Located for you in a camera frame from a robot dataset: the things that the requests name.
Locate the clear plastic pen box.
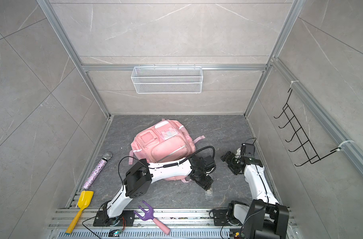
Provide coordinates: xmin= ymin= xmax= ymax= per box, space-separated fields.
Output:
xmin=205 ymin=186 xmax=213 ymax=198

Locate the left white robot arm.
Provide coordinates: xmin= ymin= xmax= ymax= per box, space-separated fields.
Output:
xmin=103 ymin=155 xmax=216 ymax=218

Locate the black wire hook rack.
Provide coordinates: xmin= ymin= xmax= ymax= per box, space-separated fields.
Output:
xmin=273 ymin=88 xmax=344 ymax=167

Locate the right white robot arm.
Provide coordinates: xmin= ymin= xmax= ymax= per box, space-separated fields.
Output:
xmin=221 ymin=142 xmax=289 ymax=239

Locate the pink school backpack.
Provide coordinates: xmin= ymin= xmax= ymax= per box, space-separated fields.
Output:
xmin=128 ymin=119 xmax=206 ymax=183

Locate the white wire mesh basket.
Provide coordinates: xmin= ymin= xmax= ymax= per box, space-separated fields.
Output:
xmin=131 ymin=66 xmax=203 ymax=94

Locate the purple toy garden fork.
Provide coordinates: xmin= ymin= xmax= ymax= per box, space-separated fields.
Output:
xmin=134 ymin=200 xmax=171 ymax=236

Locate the yellow toy shovel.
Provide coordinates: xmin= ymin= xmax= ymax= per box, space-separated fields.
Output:
xmin=65 ymin=191 xmax=94 ymax=235

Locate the small green circuit board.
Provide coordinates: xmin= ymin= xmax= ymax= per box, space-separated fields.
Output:
xmin=108 ymin=229 xmax=124 ymax=237

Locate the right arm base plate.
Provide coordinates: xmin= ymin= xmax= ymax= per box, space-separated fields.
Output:
xmin=209 ymin=209 xmax=239 ymax=226

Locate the purple glitter microphone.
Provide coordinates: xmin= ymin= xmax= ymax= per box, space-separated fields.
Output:
xmin=82 ymin=151 xmax=112 ymax=190

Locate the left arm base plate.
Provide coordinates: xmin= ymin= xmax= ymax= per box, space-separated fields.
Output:
xmin=93 ymin=210 xmax=135 ymax=227

